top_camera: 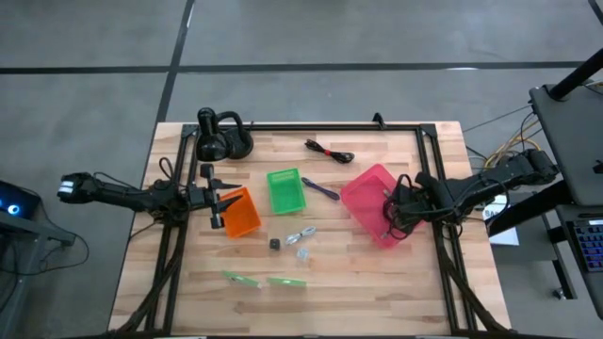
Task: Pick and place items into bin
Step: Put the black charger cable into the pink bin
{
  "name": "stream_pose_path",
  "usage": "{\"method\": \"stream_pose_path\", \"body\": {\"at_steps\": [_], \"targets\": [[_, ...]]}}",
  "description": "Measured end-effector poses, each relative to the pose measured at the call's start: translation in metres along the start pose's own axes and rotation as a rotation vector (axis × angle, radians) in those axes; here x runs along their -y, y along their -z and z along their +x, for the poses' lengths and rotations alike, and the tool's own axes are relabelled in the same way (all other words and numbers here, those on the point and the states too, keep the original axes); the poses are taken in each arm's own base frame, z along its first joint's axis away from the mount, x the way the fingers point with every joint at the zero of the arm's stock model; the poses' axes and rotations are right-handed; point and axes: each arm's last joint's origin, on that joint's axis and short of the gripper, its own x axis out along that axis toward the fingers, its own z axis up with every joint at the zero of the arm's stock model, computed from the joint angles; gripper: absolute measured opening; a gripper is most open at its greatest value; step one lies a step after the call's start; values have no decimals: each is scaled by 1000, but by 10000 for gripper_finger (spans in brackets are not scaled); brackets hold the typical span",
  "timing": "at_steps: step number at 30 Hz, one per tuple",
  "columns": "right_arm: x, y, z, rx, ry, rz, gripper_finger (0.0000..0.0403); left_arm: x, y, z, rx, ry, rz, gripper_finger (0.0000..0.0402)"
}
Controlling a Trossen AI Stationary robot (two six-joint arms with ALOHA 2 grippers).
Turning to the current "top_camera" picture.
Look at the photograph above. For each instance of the black cube charger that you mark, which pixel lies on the black cube charger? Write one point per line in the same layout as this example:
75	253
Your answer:
274	244

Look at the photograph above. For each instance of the pink translucent plastic bin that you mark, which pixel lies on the pink translucent plastic bin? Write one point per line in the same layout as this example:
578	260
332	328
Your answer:
365	202

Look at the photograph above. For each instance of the green plastic basket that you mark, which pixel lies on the green plastic basket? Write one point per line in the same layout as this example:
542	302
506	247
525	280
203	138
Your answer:
286	193

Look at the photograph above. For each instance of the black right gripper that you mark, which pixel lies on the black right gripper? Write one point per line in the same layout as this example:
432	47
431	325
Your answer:
433	195

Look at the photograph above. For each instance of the keyboard with coloured backlight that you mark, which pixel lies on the keyboard with coloured backlight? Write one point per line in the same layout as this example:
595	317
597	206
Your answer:
591	245

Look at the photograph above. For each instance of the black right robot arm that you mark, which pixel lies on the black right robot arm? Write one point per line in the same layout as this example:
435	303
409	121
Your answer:
499	181

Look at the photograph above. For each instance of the grey metal stand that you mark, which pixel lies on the grey metal stand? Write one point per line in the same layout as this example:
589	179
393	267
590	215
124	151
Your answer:
28	230

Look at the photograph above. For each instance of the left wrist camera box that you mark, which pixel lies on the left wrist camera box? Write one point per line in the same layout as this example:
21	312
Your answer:
207	170

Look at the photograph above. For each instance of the orange plastic basket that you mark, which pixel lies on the orange plastic basket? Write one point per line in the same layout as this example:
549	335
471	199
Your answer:
242	219

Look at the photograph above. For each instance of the black aluminium table frame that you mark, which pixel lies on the black aluminium table frame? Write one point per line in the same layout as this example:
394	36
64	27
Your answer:
306	127

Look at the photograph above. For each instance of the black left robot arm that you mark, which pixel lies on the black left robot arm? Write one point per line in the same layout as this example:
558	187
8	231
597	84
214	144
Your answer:
122	195

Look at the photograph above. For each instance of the dark grey desk panel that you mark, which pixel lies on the dark grey desk panel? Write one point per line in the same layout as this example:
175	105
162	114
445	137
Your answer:
575	141

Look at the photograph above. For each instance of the black clamp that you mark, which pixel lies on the black clamp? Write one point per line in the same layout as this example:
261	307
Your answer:
378	120

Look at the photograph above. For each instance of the black pole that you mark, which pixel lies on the black pole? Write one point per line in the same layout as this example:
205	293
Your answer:
575	75

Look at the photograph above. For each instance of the black device with blue light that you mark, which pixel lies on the black device with blue light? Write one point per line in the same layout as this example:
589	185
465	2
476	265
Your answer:
19	200

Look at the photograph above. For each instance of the white paper sheet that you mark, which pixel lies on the white paper sheet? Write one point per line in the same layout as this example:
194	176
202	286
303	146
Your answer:
504	235

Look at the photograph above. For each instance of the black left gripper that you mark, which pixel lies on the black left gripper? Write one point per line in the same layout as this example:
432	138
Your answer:
200	197

